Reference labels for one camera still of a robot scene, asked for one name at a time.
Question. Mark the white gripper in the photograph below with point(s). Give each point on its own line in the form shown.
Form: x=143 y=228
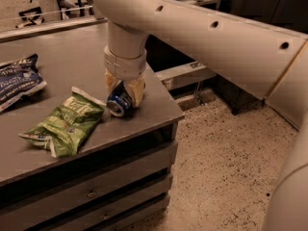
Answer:
x=124 y=65

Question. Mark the blue pepsi can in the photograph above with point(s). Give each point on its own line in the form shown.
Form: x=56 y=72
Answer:
x=119 y=101

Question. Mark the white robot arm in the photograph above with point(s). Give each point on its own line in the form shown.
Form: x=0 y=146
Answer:
x=193 y=30

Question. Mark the green chip bag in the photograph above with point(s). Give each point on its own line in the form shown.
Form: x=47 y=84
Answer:
x=68 y=125

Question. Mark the grey wooden drawer cabinet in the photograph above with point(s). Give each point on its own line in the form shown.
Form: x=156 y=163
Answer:
x=117 y=179

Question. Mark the blue chip bag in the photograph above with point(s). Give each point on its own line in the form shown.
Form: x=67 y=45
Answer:
x=19 y=78

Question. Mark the grey metal railing beam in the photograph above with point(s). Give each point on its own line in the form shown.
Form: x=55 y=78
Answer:
x=48 y=19

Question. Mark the grey metal bracket beam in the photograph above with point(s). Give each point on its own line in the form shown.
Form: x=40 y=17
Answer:
x=183 y=75

